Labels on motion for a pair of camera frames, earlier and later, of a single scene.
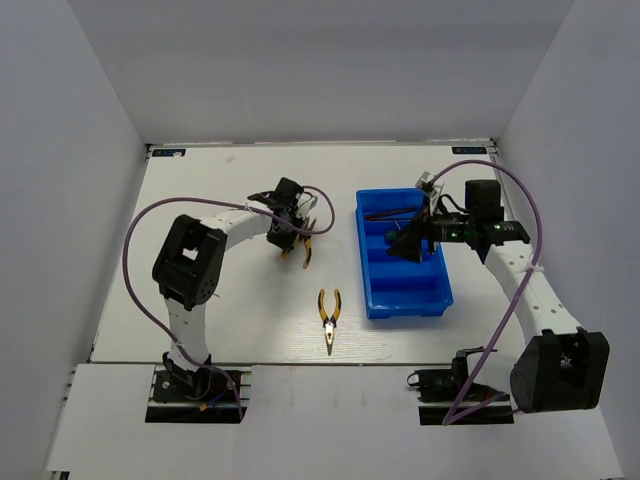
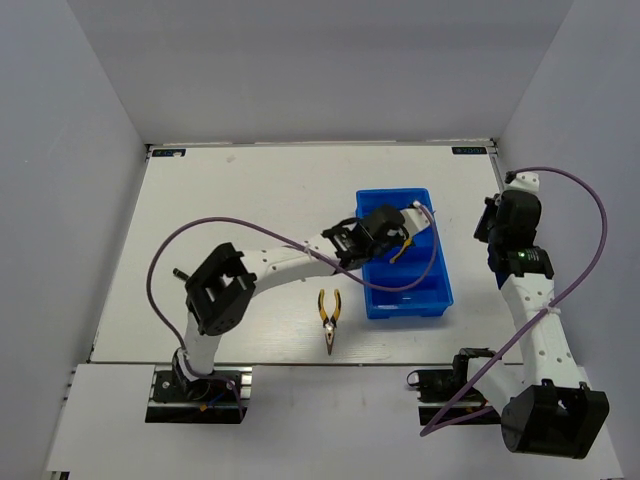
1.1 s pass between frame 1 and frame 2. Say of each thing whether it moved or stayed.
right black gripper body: moved
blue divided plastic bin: stayed
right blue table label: stayed
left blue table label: stayed
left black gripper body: moved
